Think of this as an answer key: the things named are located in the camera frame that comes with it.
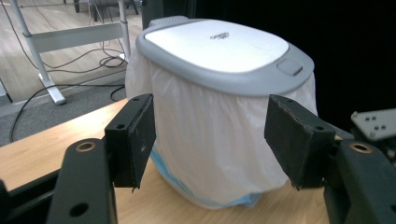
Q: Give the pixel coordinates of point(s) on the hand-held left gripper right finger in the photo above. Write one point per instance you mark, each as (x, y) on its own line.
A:
(292, 143)

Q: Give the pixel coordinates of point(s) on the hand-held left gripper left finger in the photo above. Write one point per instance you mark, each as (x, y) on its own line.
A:
(132, 143)

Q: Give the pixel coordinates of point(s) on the grey lidded trash can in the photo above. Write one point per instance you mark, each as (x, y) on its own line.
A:
(218, 53)

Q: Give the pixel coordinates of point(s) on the white plastic bin liner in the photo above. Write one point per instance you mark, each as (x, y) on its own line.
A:
(218, 140)

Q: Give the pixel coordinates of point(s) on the grey lidded trash bin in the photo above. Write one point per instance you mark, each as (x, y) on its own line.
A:
(342, 46)

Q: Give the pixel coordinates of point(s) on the white desk frame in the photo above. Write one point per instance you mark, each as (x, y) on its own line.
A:
(71, 35)

